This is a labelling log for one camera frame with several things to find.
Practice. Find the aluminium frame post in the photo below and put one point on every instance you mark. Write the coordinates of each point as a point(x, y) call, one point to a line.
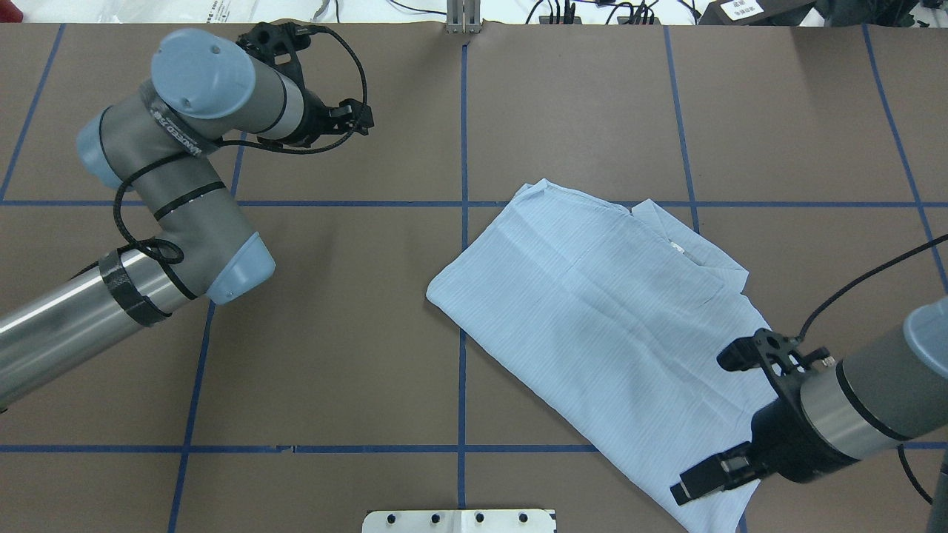
point(463, 16)

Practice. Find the light blue button-up shirt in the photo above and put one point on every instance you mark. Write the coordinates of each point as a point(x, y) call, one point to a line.
point(614, 317)

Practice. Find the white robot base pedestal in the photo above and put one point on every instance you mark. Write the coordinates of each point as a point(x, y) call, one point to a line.
point(461, 520)

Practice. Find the brown paper table cover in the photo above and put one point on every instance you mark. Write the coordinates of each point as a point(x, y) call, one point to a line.
point(809, 155)

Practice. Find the black labelled box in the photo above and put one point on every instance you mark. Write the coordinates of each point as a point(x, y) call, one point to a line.
point(755, 13)

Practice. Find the clear plastic bag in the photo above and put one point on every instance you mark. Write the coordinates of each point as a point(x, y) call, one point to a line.
point(169, 12)

